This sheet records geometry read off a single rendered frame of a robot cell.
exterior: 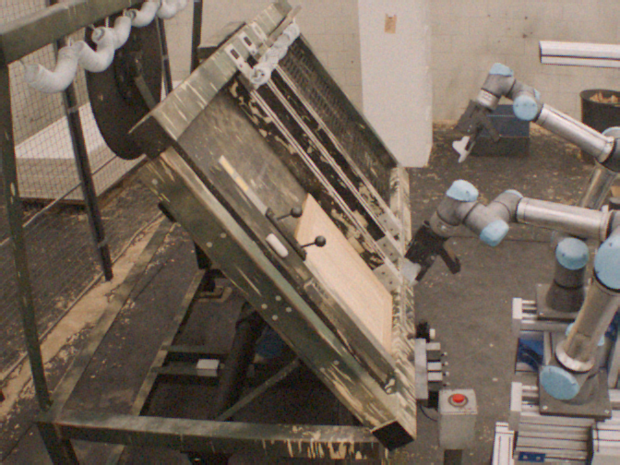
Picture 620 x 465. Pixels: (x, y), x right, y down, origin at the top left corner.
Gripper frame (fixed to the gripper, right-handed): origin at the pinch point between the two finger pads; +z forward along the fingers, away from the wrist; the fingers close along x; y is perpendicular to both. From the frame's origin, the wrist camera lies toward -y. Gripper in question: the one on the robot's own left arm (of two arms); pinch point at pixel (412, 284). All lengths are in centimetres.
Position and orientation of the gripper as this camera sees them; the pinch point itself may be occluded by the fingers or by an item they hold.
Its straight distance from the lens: 196.0
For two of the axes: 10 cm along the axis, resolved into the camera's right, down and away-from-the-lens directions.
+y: -8.8, -4.8, 0.3
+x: -2.8, 4.6, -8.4
